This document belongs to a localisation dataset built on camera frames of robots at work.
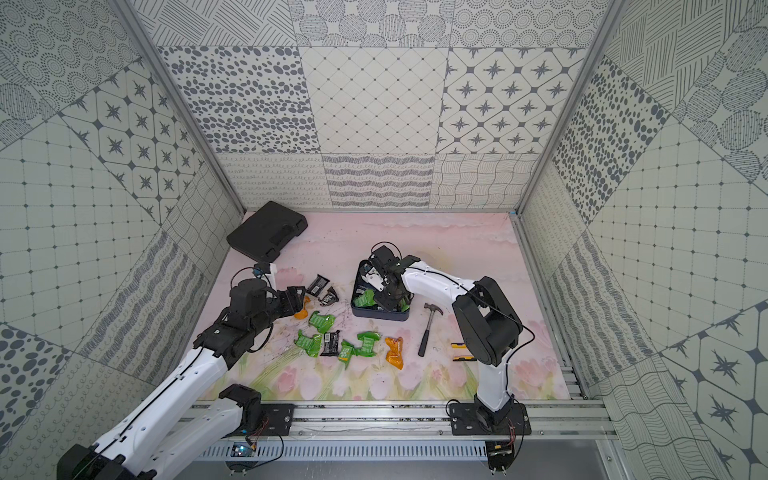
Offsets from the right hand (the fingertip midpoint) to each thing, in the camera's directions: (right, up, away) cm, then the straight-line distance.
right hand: (392, 300), depth 92 cm
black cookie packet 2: (-25, +4, +6) cm, 26 cm away
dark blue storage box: (-6, -3, 0) cm, 7 cm away
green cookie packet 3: (-24, -12, -6) cm, 27 cm away
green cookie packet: (-7, -10, -5) cm, 13 cm away
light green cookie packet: (-13, -14, -8) cm, 20 cm away
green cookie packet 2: (-22, -7, -1) cm, 23 cm away
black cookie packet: (-18, -12, -6) cm, 22 cm away
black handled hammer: (+13, -3, +1) cm, 13 cm away
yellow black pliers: (+19, -12, -6) cm, 23 cm away
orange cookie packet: (+1, -14, -9) cm, 16 cm away
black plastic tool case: (-47, +22, +19) cm, 56 cm away
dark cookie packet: (-20, 0, +3) cm, 20 cm away
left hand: (-27, +6, -11) cm, 30 cm away
